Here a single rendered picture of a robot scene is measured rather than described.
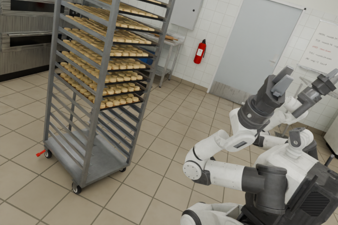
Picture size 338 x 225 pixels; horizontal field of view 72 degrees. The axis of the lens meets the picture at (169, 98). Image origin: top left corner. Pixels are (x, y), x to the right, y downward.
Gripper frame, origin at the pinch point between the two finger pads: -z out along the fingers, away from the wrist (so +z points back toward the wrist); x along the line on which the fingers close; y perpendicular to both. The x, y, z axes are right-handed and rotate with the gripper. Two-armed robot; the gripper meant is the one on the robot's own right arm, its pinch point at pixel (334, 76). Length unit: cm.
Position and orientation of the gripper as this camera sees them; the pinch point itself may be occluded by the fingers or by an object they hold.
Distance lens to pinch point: 138.8
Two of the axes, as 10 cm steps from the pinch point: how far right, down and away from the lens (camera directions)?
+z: -6.4, 6.9, 3.4
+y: -1.6, -5.5, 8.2
